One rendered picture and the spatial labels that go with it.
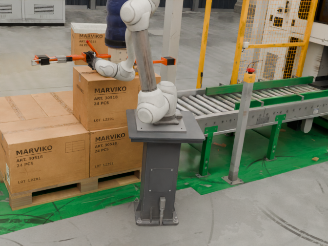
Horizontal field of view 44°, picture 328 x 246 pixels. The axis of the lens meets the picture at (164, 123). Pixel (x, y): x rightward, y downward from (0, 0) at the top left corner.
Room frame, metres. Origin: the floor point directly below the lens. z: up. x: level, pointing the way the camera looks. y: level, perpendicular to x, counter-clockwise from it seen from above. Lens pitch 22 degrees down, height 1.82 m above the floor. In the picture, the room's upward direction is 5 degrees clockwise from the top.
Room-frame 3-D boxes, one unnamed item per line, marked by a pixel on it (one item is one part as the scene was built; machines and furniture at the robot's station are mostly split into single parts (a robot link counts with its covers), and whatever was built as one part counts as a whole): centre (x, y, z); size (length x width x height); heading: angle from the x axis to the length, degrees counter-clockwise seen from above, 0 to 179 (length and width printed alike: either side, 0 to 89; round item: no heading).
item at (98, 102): (3.15, 0.41, 0.74); 0.60 x 0.40 x 0.40; 119
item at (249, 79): (3.24, -0.66, 0.50); 0.07 x 0.07 x 1.00; 33
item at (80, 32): (4.71, 0.84, 0.82); 0.60 x 0.40 x 0.40; 109
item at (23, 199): (3.24, 0.82, 0.07); 1.20 x 1.00 x 0.14; 123
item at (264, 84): (4.40, -1.05, 0.60); 1.60 x 0.10 x 0.09; 123
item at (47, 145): (3.24, 0.82, 0.34); 1.20 x 1.00 x 0.40; 123
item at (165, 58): (3.10, 0.01, 1.08); 0.09 x 0.08 x 0.05; 33
